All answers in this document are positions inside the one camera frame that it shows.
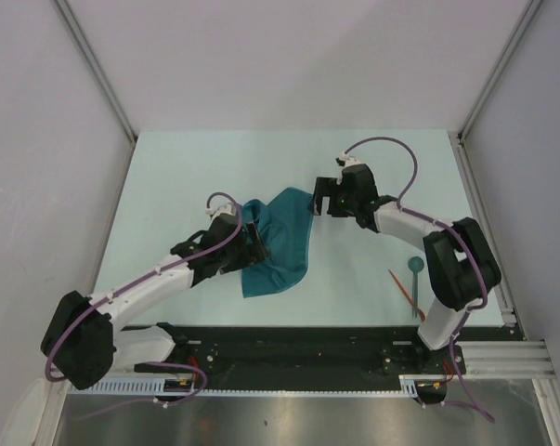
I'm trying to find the teal satin napkin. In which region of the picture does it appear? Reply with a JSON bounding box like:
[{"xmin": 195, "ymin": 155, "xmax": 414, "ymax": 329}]
[{"xmin": 241, "ymin": 187, "xmax": 313, "ymax": 298}]

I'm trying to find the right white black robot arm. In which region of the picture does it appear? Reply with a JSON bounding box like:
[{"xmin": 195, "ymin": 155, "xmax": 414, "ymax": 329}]
[{"xmin": 309, "ymin": 163, "xmax": 501, "ymax": 373}]

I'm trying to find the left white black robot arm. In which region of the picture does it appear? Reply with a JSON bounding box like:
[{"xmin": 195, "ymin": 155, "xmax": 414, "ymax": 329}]
[{"xmin": 40, "ymin": 213, "xmax": 270, "ymax": 389}]

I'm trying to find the teal plastic spoon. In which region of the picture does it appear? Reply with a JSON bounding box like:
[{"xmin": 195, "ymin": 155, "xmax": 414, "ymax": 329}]
[{"xmin": 408, "ymin": 256, "xmax": 424, "ymax": 318}]

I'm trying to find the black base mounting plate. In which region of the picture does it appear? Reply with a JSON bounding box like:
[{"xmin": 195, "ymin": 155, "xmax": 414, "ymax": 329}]
[{"xmin": 134, "ymin": 324, "xmax": 466, "ymax": 389}]

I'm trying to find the orange plastic knife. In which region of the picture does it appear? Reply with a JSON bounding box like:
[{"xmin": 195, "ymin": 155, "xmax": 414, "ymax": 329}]
[{"xmin": 388, "ymin": 269, "xmax": 426, "ymax": 321}]

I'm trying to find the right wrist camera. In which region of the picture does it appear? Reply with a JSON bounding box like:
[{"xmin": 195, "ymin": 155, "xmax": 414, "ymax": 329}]
[{"xmin": 335, "ymin": 152, "xmax": 362, "ymax": 169}]

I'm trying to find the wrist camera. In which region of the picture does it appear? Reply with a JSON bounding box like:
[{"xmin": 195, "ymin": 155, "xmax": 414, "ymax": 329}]
[
  {"xmin": 335, "ymin": 152, "xmax": 362, "ymax": 169},
  {"xmin": 206, "ymin": 203, "xmax": 237, "ymax": 218}
]

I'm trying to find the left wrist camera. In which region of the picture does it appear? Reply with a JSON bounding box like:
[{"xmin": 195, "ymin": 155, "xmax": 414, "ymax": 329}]
[{"xmin": 206, "ymin": 203, "xmax": 237, "ymax": 218}]

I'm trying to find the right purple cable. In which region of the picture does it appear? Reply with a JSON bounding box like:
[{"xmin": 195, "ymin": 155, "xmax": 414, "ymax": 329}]
[{"xmin": 344, "ymin": 135, "xmax": 497, "ymax": 424}]

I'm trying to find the white slotted cable duct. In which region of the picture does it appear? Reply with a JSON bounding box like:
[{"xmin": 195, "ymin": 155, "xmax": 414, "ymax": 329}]
[{"xmin": 67, "ymin": 375, "xmax": 445, "ymax": 400}]

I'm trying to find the right aluminium frame post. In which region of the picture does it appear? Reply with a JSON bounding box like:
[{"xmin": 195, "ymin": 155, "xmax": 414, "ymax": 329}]
[{"xmin": 456, "ymin": 0, "xmax": 546, "ymax": 143}]

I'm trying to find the aluminium frame post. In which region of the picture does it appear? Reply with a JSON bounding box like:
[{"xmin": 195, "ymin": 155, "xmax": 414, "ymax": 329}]
[
  {"xmin": 50, "ymin": 0, "xmax": 138, "ymax": 147},
  {"xmin": 456, "ymin": 0, "xmax": 546, "ymax": 143}
]

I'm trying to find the left aluminium frame post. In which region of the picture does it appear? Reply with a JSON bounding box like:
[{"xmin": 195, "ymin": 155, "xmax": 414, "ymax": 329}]
[{"xmin": 50, "ymin": 0, "xmax": 138, "ymax": 147}]

